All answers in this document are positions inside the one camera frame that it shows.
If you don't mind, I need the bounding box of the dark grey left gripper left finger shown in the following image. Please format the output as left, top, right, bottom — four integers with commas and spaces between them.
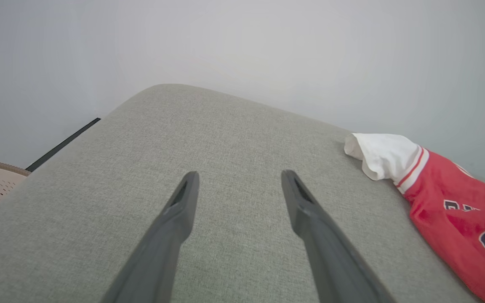
101, 170, 200, 303

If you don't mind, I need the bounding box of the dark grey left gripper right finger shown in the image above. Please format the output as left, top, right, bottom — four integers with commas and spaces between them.
280, 169, 396, 303

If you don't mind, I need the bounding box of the red and white jersey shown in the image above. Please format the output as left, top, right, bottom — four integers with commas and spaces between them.
344, 133, 485, 303

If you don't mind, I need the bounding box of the black skirting strip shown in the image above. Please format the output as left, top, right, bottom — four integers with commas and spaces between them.
25, 117, 101, 173

